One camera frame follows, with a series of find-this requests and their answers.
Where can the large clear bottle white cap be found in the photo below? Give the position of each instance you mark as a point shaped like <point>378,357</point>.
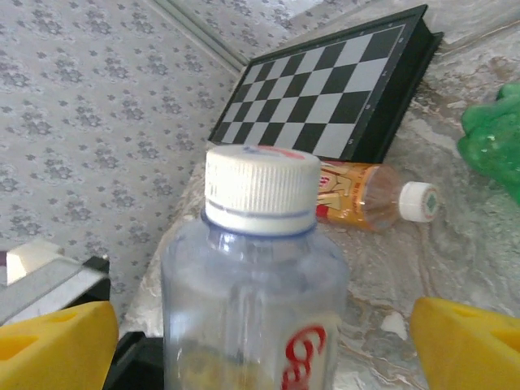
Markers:
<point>252,284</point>

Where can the black and grey chessboard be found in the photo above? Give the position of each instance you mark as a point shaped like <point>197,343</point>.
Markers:
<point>325,89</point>

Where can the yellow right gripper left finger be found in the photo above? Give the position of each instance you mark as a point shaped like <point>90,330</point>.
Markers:
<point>53,353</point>

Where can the orange label tea bottle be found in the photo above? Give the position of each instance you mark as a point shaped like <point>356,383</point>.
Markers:
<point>365,195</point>

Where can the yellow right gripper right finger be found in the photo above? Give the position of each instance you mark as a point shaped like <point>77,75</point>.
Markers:
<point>471,353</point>

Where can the green plastic bottle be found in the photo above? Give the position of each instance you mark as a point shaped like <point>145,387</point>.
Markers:
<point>491,134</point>

